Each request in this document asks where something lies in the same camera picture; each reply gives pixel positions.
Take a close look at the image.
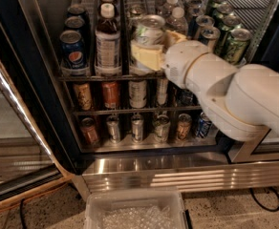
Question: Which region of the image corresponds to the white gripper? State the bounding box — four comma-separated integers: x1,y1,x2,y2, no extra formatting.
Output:
131,30,209,89

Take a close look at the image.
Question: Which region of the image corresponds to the white green 7up can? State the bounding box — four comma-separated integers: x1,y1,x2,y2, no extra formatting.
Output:
135,14,165,46

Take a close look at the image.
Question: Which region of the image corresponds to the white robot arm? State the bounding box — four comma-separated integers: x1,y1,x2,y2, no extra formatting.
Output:
130,31,279,141

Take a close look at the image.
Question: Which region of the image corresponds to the white can middle shelf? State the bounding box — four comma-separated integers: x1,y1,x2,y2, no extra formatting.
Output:
128,80,147,109

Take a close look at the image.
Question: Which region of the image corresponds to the front blue red bull can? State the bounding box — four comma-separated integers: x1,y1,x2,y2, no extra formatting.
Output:
199,26,220,52

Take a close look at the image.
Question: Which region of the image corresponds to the blue can middle shelf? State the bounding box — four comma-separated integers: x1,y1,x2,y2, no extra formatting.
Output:
178,89,194,106

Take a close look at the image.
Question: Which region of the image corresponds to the blue can shelf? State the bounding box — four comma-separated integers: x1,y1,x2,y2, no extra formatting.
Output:
178,89,194,106
195,112,212,138

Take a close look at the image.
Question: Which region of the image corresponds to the orange can middle shelf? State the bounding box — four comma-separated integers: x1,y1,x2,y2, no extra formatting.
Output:
101,81,119,109

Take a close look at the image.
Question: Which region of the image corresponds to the stainless steel fridge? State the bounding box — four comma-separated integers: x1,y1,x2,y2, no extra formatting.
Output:
0,0,279,195

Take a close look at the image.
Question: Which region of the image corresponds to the green soda can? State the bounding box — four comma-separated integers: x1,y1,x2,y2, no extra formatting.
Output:
223,28,252,65
215,15,242,52

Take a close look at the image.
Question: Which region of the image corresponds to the front green soda can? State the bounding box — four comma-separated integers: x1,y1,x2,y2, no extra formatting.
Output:
223,28,252,65

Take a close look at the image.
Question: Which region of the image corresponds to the silver can shelf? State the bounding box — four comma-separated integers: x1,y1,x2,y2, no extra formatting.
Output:
106,114,121,143
131,114,144,142

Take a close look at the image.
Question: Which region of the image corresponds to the white green can bottom shelf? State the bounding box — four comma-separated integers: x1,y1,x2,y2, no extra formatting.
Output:
153,114,170,143

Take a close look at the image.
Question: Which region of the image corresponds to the gold can bottom shelf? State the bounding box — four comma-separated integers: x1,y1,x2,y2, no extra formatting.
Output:
176,114,192,140

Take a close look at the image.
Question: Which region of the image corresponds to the front blue pepsi can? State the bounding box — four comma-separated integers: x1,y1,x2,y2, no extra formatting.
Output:
59,30,87,70

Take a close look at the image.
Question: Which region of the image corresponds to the blue pepsi can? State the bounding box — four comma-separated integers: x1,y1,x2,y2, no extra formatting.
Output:
67,4,90,23
59,30,87,70
64,16,88,39

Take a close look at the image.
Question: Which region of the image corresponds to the tan can middle shelf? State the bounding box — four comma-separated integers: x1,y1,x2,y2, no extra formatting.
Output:
73,83,93,111

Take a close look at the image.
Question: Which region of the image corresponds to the middle blue pepsi can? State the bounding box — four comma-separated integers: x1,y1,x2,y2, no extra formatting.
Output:
64,16,88,39

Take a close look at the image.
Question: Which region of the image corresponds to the blue can bottom shelf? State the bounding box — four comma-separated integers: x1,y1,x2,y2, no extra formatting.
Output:
195,112,212,138

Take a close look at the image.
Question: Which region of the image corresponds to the rear blue pepsi can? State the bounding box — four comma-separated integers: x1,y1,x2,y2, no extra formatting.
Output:
67,4,90,23

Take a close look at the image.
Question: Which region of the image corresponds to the brown can bottom shelf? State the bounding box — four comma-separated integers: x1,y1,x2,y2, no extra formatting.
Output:
80,117,100,146

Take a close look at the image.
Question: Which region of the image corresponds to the open glass fridge door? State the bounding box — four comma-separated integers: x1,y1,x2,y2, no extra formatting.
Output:
0,59,73,212

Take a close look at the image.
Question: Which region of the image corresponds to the front clear water bottle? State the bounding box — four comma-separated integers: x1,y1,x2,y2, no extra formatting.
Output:
166,7,188,35

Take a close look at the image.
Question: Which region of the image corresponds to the clear water bottle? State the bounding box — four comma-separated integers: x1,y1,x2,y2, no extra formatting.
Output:
161,0,180,16
166,7,188,35

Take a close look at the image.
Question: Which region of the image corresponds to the front brown tea bottle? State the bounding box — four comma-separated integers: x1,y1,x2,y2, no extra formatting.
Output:
95,3,120,68

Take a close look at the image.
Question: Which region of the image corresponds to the clear plastic bin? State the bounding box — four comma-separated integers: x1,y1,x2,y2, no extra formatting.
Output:
84,188,188,229

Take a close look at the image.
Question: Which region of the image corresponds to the black floor cable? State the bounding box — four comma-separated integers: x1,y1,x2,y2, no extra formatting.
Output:
247,186,279,213

